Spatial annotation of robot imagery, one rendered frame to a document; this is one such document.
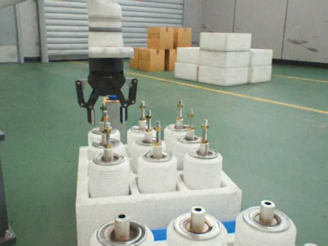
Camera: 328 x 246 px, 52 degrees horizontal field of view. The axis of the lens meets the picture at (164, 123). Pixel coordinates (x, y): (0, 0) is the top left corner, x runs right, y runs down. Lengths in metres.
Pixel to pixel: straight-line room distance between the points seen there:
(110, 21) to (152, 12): 6.45
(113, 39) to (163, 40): 4.09
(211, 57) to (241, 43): 0.33
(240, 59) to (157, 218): 3.09
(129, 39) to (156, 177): 6.12
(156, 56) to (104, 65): 4.03
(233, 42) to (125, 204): 3.01
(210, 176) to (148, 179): 0.15
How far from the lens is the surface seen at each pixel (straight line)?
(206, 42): 3.75
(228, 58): 3.60
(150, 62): 4.70
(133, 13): 6.89
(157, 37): 4.81
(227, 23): 7.53
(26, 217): 1.12
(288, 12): 6.67
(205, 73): 3.76
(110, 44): 0.72
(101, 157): 0.82
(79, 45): 6.34
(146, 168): 0.79
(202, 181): 0.83
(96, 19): 0.73
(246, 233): 0.57
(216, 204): 0.84
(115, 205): 0.78
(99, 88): 0.74
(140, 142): 0.92
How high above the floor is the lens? 0.55
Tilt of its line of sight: 15 degrees down
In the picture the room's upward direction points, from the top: 1 degrees clockwise
